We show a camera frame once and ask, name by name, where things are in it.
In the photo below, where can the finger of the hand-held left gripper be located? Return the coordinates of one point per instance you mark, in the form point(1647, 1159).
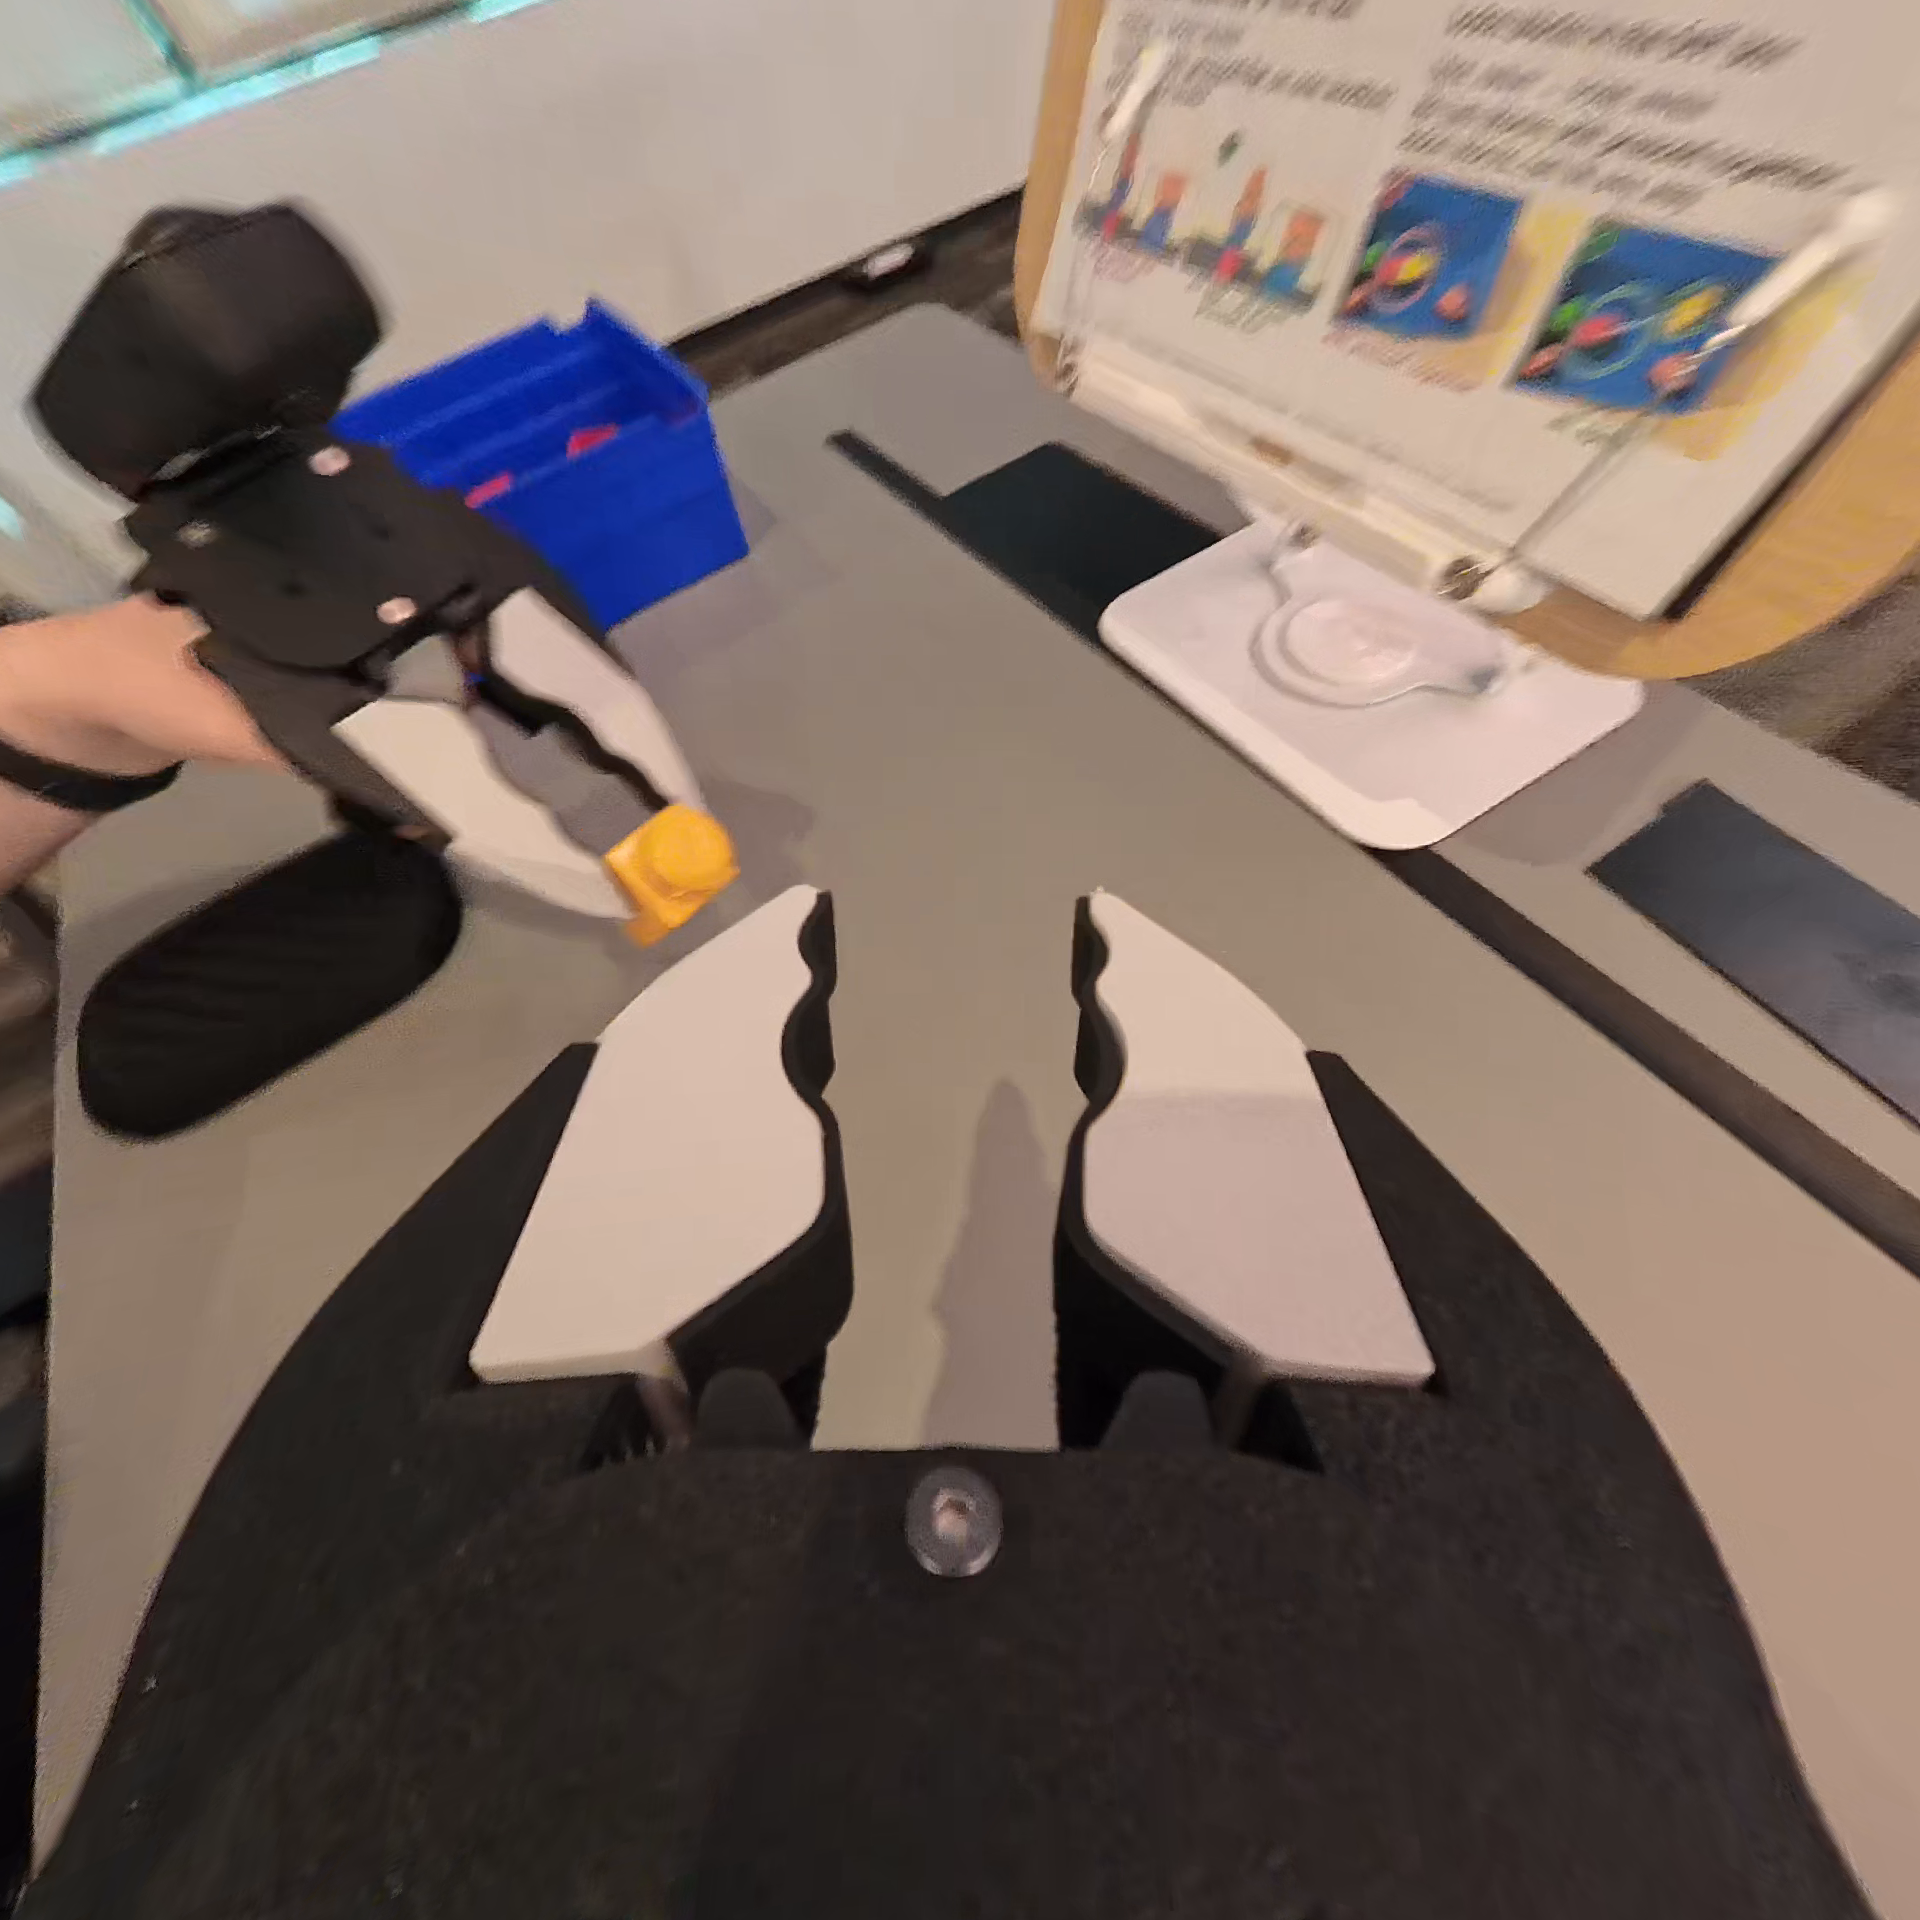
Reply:
point(452, 795)
point(586, 690)

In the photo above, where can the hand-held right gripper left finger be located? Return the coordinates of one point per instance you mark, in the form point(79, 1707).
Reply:
point(645, 1201)

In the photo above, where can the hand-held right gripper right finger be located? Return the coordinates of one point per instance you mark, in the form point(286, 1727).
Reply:
point(1244, 1201)

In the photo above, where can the blue plastic bin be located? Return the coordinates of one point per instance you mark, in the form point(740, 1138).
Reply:
point(630, 494)

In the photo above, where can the orange mega block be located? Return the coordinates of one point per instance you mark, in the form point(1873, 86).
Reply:
point(676, 879)

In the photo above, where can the person's left hand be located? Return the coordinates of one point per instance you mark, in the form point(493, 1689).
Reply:
point(106, 675)

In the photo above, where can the black oval pad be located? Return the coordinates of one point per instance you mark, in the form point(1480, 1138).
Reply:
point(254, 991)

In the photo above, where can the black wristband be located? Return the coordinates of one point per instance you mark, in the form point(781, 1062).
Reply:
point(77, 782)

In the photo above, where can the black power strip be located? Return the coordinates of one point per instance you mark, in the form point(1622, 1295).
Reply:
point(888, 266)

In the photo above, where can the white framed window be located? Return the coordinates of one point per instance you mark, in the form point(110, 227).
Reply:
point(149, 61)

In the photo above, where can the black rectangular pad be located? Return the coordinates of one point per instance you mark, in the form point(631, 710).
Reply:
point(1786, 915)

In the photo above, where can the wooden display board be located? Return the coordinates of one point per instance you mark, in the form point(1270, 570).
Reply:
point(1800, 570)

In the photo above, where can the printed instruction sheet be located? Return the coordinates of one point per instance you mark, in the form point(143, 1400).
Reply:
point(1500, 376)

